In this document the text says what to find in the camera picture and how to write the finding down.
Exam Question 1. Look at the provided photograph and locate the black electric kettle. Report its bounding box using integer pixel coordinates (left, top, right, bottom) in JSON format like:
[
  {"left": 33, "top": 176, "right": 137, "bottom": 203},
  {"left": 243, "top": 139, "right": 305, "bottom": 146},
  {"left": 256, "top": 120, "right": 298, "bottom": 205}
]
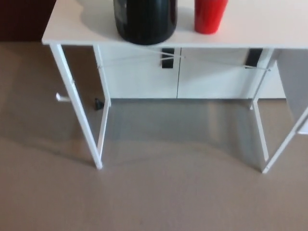
[{"left": 113, "top": 0, "right": 179, "bottom": 46}]

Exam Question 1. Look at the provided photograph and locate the red plastic cup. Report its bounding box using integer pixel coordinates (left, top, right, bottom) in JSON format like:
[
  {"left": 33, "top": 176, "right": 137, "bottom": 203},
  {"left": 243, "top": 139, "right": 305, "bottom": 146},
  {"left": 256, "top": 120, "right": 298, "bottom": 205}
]
[{"left": 194, "top": 0, "right": 229, "bottom": 34}]

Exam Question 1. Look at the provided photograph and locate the white cabinet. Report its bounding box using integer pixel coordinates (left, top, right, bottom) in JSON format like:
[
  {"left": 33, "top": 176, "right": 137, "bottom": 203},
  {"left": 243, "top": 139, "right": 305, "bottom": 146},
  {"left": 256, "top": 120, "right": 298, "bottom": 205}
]
[{"left": 93, "top": 45, "right": 286, "bottom": 100}]

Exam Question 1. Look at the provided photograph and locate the small black floor object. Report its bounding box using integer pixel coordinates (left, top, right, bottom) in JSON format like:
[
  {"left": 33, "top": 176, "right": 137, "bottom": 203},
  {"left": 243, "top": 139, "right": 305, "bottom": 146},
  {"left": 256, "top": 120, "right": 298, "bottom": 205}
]
[{"left": 93, "top": 97, "right": 104, "bottom": 111}]

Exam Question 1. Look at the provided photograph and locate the white door stopper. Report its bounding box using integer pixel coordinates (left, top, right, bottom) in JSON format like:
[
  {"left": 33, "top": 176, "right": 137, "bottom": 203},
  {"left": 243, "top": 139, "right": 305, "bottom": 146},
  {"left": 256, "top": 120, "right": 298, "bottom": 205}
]
[{"left": 55, "top": 92, "right": 71, "bottom": 103}]

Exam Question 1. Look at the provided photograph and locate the white table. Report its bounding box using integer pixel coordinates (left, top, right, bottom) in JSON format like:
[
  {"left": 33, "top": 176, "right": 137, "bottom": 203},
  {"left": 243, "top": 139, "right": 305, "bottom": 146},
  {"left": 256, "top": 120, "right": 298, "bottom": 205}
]
[{"left": 42, "top": 0, "right": 308, "bottom": 174}]

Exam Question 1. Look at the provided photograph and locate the dark brown door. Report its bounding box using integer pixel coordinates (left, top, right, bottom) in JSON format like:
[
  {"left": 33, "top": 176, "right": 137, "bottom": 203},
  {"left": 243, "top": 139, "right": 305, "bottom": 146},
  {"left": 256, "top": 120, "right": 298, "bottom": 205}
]
[{"left": 0, "top": 0, "right": 59, "bottom": 43}]

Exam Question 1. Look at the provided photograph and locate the black cabinet handle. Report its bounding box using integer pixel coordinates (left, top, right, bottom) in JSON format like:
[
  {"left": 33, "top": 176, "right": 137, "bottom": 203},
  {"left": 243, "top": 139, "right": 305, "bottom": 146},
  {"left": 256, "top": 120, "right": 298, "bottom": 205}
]
[
  {"left": 244, "top": 49, "right": 262, "bottom": 69},
  {"left": 158, "top": 48, "right": 175, "bottom": 72}
]

